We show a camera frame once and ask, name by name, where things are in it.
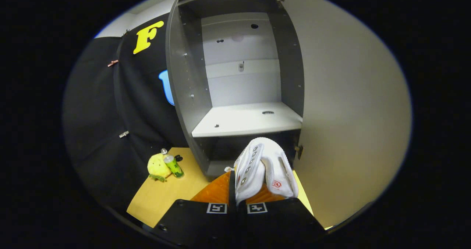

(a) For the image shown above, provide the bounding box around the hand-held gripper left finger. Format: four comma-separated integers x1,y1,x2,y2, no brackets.
153,170,236,249

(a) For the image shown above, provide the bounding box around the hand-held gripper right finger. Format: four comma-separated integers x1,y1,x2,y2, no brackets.
237,185,326,248

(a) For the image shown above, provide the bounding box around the white shoe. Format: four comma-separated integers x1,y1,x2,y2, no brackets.
224,137,299,205

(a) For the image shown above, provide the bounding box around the grey shoe cabinet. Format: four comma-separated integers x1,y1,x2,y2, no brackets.
166,0,306,179

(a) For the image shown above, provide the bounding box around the beige shoe cabinet door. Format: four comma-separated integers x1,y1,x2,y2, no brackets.
272,0,412,229

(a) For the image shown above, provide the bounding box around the white cabinet shelf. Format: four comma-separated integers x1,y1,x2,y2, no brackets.
191,102,303,138

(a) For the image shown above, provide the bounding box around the green bottle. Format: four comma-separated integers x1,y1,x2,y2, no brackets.
161,148,184,178

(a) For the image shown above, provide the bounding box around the yellow plush toy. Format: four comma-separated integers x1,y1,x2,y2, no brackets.
147,153,172,182

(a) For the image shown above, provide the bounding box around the black backdrop cloth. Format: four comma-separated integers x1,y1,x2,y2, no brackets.
64,13,190,213

